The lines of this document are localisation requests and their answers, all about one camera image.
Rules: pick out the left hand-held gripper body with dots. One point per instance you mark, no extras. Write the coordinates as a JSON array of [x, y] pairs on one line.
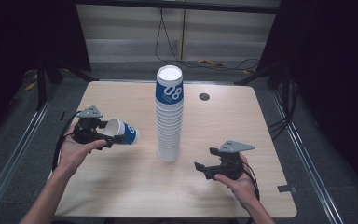
[[85, 129]]

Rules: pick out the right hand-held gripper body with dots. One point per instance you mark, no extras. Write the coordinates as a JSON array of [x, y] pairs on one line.
[[230, 161]]

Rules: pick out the blue white paper cup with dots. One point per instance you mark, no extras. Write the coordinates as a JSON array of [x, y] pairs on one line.
[[128, 134]]

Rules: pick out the stack of paper cups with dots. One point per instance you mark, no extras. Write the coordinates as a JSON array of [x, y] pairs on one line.
[[168, 130]]

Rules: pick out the person's left hand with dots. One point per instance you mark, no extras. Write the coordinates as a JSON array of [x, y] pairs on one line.
[[74, 152]]

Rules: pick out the person's right hand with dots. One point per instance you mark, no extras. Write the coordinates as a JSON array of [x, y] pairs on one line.
[[239, 186]]

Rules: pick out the round dark table grommet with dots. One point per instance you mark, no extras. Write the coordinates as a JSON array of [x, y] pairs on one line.
[[204, 96]]

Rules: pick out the black metal stand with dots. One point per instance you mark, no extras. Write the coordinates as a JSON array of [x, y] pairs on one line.
[[41, 87]]

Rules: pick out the grey tape piece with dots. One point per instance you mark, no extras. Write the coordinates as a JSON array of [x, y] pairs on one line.
[[286, 188]]

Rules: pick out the yellow floor tape strip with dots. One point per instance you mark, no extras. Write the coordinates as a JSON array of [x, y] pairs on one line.
[[30, 86], [211, 62]]

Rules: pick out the black stand leg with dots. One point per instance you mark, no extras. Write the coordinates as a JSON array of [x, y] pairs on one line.
[[254, 75]]

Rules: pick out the black curtain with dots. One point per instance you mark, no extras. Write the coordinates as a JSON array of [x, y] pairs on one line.
[[18, 46], [332, 77]]

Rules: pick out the metal floor rail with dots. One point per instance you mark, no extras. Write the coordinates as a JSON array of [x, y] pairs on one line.
[[11, 161], [307, 161]]

